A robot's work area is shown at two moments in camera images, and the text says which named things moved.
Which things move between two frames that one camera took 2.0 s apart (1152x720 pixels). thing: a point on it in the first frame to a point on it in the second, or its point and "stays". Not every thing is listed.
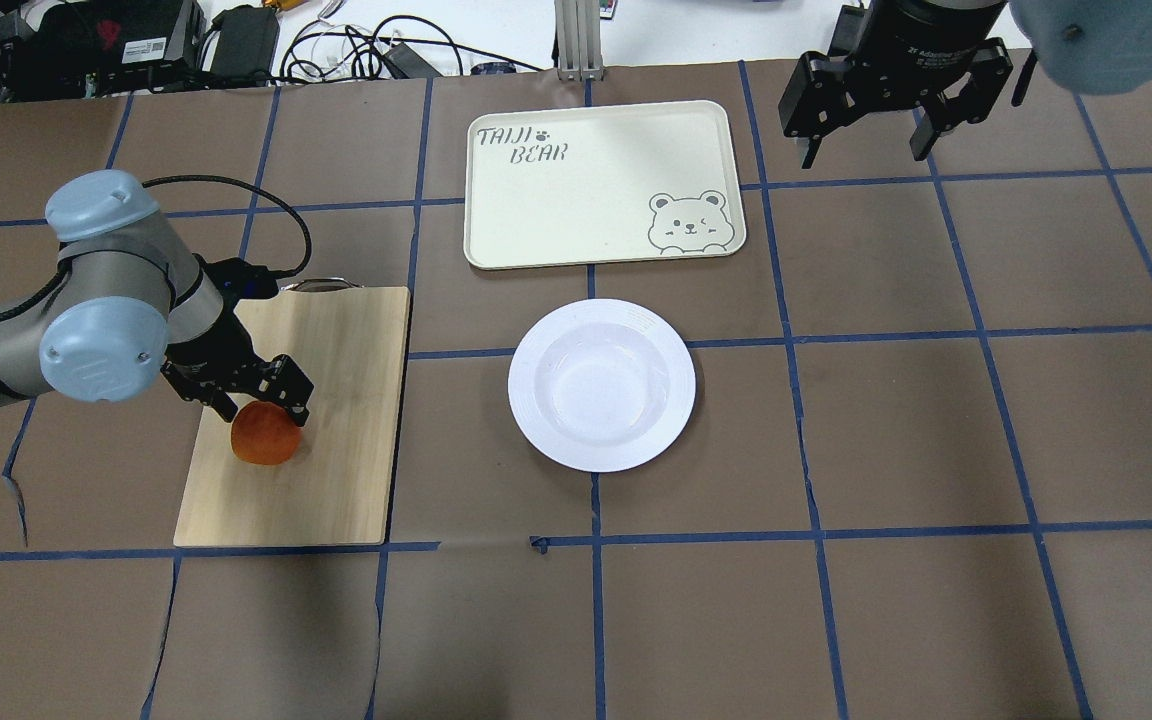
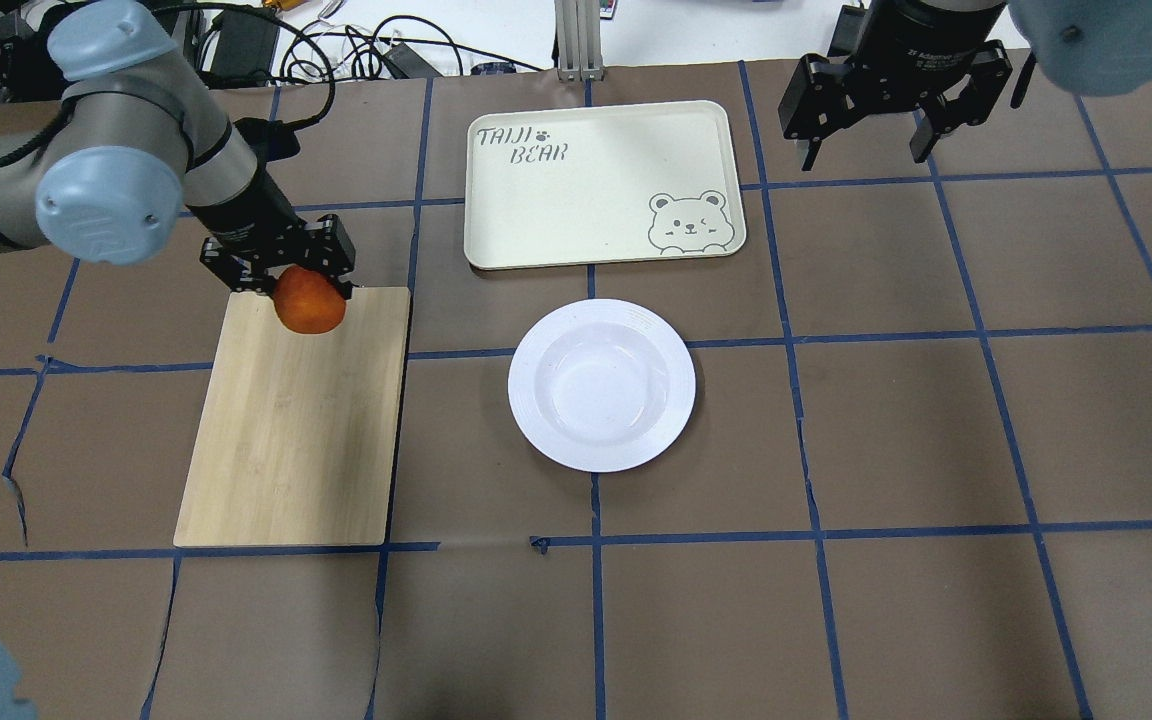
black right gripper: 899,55 stays
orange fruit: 264,433 to 307,301
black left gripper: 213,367 to 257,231
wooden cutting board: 350,346 stays
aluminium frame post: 578,34 stays
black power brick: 246,47 stays
